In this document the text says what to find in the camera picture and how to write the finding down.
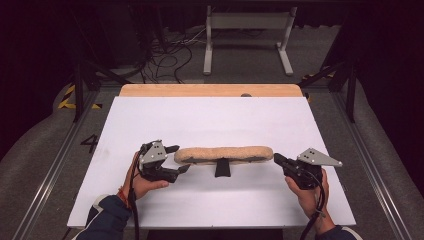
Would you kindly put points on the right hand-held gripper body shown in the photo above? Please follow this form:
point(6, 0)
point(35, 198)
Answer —
point(316, 159)

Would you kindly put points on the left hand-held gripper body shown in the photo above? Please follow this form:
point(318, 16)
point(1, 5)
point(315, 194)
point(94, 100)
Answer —
point(153, 155)

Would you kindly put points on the person's left hand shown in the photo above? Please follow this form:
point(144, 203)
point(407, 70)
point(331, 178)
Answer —
point(143, 186)

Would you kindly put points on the person's right hand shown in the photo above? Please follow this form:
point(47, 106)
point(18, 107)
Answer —
point(310, 200)

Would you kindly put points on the white board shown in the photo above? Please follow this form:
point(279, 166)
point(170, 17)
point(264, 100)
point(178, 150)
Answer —
point(200, 120)

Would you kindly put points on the wooden table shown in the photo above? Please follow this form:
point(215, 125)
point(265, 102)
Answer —
point(186, 90)

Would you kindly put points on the black metal stand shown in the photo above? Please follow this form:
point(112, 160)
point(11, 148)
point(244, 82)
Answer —
point(78, 93)
point(350, 96)

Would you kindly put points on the dark round table grommet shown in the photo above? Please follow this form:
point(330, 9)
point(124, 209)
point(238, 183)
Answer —
point(246, 95)

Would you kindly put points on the yellow black floor tape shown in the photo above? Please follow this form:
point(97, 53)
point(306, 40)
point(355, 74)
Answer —
point(315, 75)
point(68, 106)

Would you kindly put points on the aluminium floor rail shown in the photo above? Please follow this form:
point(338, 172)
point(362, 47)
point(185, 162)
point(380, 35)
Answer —
point(56, 170)
point(370, 166)

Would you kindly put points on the white metal stand frame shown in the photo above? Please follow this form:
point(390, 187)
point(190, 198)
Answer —
point(246, 20)

